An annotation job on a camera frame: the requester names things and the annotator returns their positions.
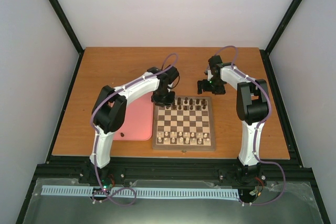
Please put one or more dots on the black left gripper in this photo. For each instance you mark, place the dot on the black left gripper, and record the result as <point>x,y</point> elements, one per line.
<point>170,102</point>

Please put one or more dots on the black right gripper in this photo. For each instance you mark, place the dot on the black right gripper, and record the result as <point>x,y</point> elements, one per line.
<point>220,91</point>

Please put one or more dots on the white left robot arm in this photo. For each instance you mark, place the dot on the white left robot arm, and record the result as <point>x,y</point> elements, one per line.
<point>108,113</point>

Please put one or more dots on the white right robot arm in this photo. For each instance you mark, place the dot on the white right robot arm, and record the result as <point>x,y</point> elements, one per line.
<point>252,103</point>

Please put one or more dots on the wooden chess board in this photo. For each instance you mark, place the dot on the wooden chess board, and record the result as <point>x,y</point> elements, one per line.
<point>197,121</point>

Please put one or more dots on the pink plastic tray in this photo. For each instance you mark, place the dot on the pink plastic tray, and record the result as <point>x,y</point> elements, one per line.
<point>138,123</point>

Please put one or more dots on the light blue cable duct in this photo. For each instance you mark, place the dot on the light blue cable duct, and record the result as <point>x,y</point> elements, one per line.
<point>142,193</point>

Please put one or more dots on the grey metal base plate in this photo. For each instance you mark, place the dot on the grey metal base plate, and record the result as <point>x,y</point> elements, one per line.
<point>292,203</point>

